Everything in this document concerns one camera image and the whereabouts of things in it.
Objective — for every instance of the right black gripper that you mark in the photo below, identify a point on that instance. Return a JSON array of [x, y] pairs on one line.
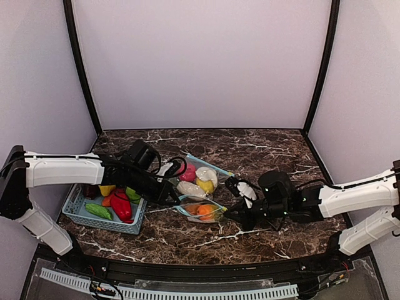
[[247, 214]]

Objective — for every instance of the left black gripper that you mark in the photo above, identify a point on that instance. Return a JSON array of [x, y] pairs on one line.
[[169, 194]]

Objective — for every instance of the brown toy potato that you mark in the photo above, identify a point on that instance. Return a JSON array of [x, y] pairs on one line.
[[192, 208]]

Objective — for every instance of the small clear zip bag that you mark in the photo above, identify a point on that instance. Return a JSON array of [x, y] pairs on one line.
[[193, 218]]

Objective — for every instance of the large red toy apple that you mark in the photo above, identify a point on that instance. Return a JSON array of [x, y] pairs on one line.
[[190, 174]]

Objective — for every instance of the large clear zip bag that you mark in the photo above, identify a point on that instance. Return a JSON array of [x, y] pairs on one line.
[[222, 174]]

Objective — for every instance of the yellow toy potato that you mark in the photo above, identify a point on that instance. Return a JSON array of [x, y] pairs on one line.
[[206, 186]]

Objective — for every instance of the light blue plastic basket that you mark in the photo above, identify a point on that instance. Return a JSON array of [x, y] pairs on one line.
[[74, 209]]

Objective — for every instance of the orange toy carrot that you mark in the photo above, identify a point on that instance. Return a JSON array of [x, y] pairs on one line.
[[206, 212]]

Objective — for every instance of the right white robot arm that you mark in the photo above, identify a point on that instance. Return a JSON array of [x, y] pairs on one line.
[[276, 197]]

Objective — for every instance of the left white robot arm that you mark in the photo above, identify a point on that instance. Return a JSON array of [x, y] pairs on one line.
[[24, 170]]

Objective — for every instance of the red toy bell pepper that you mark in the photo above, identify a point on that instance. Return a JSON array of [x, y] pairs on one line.
[[121, 206]]

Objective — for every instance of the yellow toy lemon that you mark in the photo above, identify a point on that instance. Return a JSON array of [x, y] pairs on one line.
[[106, 190]]

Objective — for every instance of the green toy cucumber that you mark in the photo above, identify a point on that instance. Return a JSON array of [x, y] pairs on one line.
[[99, 211]]

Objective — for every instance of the dark red toy fruit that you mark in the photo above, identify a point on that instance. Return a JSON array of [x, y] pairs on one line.
[[90, 191]]

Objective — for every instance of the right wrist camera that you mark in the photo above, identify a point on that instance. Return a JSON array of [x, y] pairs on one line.
[[241, 188]]

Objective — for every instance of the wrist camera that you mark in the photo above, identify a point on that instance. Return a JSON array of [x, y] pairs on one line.
[[175, 167], [241, 188]]

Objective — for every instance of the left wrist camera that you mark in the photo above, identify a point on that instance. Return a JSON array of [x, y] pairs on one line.
[[175, 167]]

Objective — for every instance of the white slotted cable duct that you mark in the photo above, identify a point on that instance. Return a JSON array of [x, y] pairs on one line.
[[144, 289]]

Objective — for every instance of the black front frame rail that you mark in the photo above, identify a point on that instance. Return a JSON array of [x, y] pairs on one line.
[[293, 270]]

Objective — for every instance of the left black frame post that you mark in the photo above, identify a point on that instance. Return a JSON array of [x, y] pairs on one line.
[[79, 64]]

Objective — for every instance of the black frame post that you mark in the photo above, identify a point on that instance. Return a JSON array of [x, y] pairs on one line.
[[323, 68], [79, 64]]

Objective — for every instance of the right black frame post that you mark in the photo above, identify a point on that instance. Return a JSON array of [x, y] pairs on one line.
[[323, 68]]

